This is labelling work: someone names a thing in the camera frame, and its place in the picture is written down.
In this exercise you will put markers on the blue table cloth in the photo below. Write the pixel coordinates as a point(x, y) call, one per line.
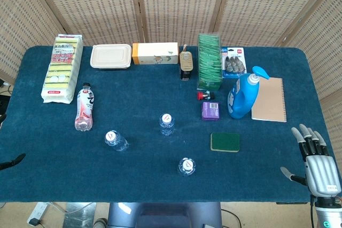
point(147, 92)

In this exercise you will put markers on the woven wooden folding screen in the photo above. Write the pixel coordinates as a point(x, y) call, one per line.
point(173, 3)

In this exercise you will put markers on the clear box of green sachets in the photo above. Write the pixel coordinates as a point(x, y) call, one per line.
point(209, 62)

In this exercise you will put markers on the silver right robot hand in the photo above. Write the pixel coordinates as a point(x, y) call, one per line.
point(320, 172)

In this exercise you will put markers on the white power strip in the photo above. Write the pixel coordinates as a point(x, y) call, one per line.
point(37, 210)

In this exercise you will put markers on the green yellow scouring sponge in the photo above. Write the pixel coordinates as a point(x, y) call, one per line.
point(225, 142)

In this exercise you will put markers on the clear water bottle purple label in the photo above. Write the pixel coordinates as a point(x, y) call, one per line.
point(186, 166)

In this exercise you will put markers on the beige lidded food container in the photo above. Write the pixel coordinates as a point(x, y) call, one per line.
point(110, 55)

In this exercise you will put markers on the small red capped bottle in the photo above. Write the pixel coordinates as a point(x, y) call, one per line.
point(204, 96)

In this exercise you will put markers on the silver table leg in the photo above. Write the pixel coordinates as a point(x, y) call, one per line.
point(80, 216)

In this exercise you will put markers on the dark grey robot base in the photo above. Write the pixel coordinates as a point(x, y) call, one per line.
point(165, 216)

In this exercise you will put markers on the black power plug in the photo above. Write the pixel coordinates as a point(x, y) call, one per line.
point(33, 222)

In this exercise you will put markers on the white orange cardboard box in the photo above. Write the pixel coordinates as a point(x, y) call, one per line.
point(155, 53)

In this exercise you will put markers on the blue detergent bottle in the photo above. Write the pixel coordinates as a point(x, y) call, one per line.
point(241, 100)

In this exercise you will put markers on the pink white drink bottle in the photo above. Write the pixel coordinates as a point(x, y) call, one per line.
point(85, 105)

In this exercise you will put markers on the small brown brush pack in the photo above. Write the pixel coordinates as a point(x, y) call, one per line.
point(185, 61)

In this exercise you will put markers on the clear water bottle white cap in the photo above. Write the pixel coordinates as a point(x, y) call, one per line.
point(167, 122)
point(115, 140)

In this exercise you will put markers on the kraft spiral notebook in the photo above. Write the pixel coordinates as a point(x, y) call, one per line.
point(271, 100)

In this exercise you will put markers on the purple small box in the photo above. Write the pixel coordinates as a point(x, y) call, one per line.
point(211, 111)

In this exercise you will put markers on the blue blister pack of clips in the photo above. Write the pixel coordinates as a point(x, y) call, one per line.
point(234, 62)

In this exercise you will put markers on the yellow sponge multipack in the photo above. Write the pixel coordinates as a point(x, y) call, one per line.
point(61, 70)

